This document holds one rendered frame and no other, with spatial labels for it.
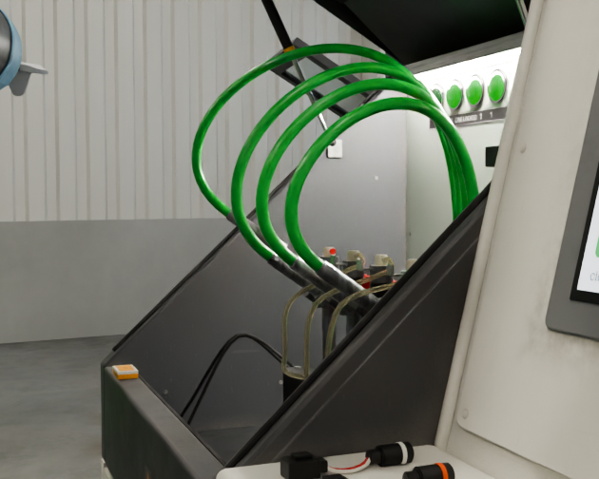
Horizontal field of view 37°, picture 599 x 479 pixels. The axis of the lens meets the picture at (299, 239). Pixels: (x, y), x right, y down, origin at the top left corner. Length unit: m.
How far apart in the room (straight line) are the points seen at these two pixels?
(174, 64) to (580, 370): 7.43
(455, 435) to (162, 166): 7.14
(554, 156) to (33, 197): 6.97
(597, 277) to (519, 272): 0.11
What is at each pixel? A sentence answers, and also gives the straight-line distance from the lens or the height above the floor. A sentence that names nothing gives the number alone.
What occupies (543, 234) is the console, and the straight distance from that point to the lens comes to 0.80.
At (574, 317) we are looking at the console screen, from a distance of 0.74.
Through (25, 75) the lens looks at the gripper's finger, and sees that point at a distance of 1.65.
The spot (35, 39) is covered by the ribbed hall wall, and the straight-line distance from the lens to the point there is 7.76.
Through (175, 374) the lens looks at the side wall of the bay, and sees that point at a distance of 1.48.
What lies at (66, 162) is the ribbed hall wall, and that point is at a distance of 7.70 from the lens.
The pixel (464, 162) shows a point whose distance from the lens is 1.00.
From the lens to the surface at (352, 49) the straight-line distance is 1.28.
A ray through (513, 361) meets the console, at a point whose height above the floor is 1.08.
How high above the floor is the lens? 1.22
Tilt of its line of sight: 3 degrees down
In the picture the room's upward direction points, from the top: straight up
